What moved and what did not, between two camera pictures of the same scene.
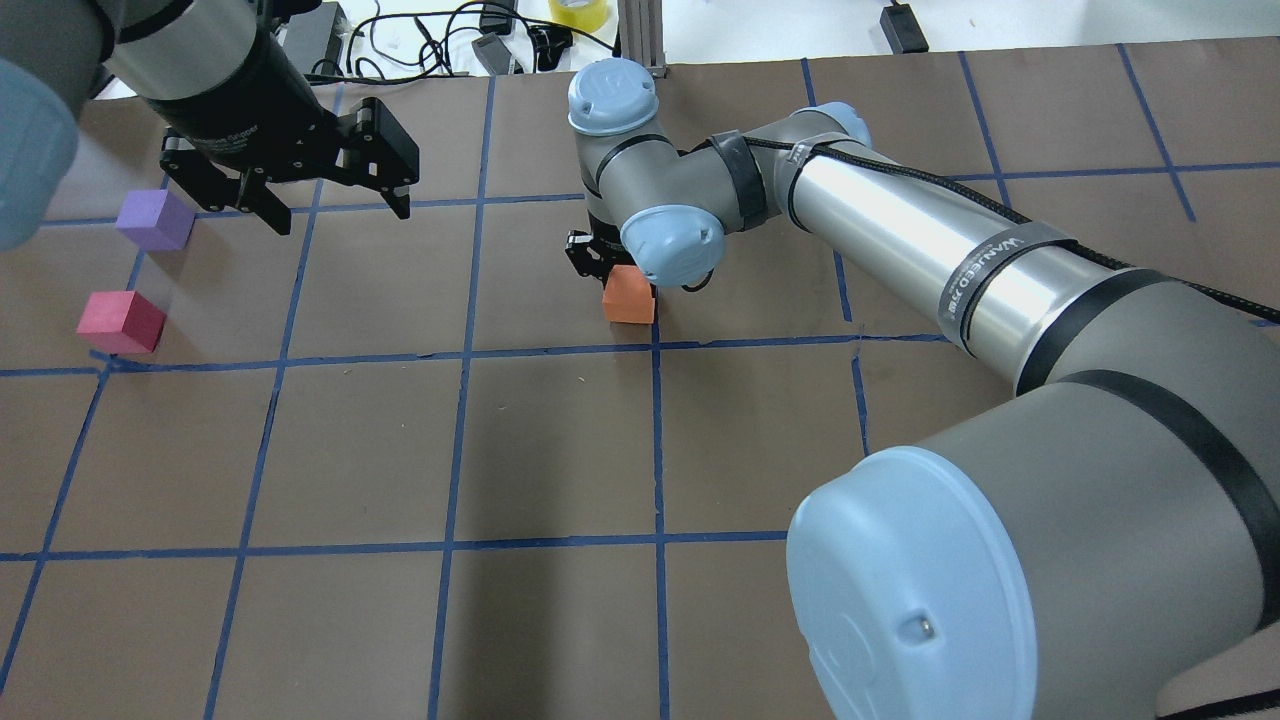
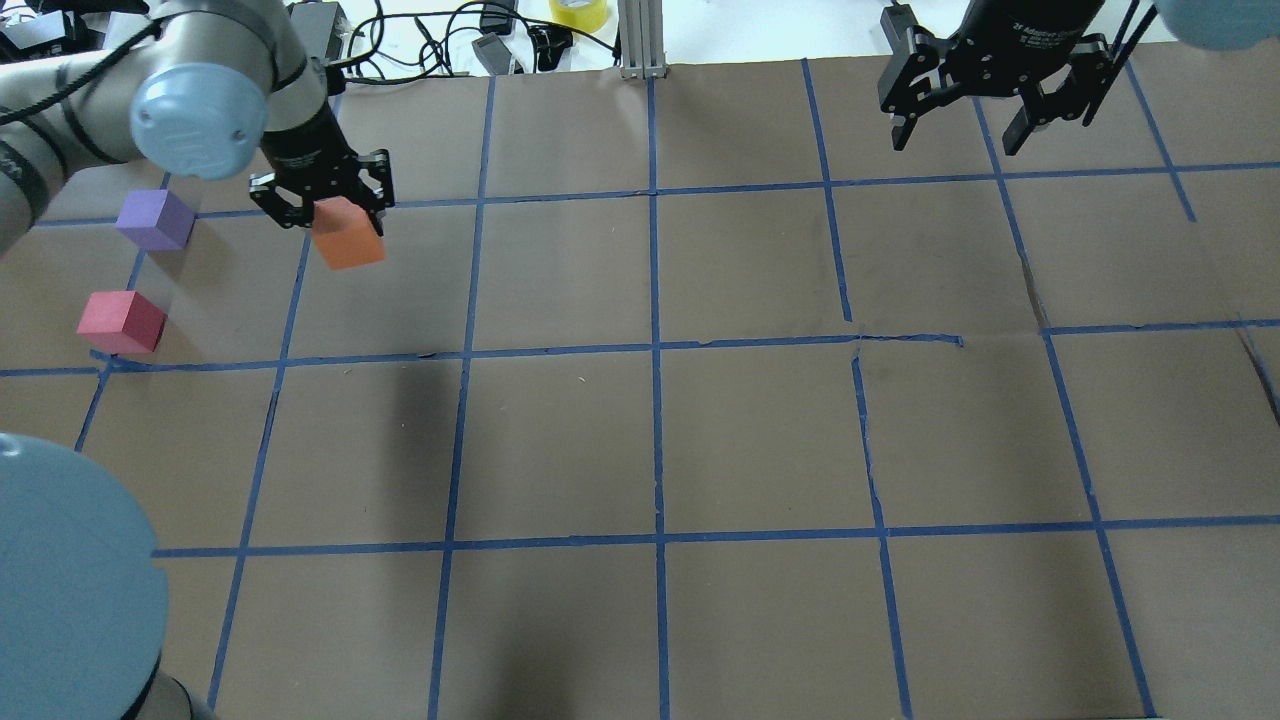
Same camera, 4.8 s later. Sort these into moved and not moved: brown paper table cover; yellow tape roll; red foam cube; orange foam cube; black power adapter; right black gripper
Moved: orange foam cube; right black gripper
Not moved: yellow tape roll; brown paper table cover; red foam cube; black power adapter
